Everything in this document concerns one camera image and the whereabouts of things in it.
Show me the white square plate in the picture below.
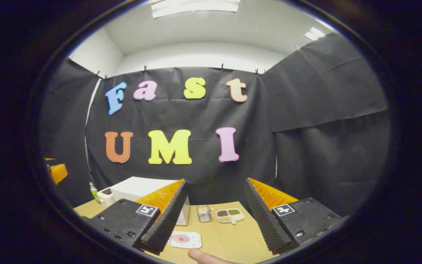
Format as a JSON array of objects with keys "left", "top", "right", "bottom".
[{"left": 168, "top": 231, "right": 202, "bottom": 250}]

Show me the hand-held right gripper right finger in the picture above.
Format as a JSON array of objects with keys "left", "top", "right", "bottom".
[{"left": 244, "top": 177, "right": 343, "bottom": 255}]

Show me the white microwave oven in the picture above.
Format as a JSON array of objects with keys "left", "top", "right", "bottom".
[{"left": 110, "top": 177, "right": 190, "bottom": 226}]

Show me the metal wire utensil holder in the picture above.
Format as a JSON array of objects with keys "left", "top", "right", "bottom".
[{"left": 196, "top": 205, "right": 214, "bottom": 223}]

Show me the white divided dish of beans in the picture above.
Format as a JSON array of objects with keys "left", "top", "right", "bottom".
[{"left": 216, "top": 208, "right": 245, "bottom": 224}]

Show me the long ceiling light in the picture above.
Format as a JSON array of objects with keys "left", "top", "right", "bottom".
[{"left": 152, "top": 0, "right": 240, "bottom": 19}]

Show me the small ceiling light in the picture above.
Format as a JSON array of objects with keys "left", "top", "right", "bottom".
[{"left": 304, "top": 27, "right": 325, "bottom": 41}]

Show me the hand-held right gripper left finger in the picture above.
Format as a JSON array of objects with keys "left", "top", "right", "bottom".
[{"left": 81, "top": 179, "right": 189, "bottom": 256}]

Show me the cream toaster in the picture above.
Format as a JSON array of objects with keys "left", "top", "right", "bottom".
[{"left": 97, "top": 187, "right": 116, "bottom": 208}]

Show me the green drink bottle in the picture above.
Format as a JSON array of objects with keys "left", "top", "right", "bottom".
[{"left": 89, "top": 182, "right": 101, "bottom": 203}]

